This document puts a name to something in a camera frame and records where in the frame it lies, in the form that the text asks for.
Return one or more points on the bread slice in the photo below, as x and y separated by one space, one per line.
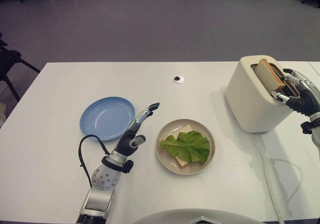
268 76
185 146

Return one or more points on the robot body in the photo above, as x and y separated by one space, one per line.
200 217

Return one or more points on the green lettuce leaf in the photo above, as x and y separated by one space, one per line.
188 145

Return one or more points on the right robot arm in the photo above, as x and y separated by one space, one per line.
313 131

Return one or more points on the black chair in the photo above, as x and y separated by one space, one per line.
12 68

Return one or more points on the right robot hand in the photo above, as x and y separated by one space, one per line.
304 97

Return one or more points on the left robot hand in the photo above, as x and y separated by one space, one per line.
127 140

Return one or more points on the cream toaster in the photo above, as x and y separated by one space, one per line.
252 103

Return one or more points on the blue plate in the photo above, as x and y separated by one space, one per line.
107 118

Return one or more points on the beige plate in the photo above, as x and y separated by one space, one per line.
185 146

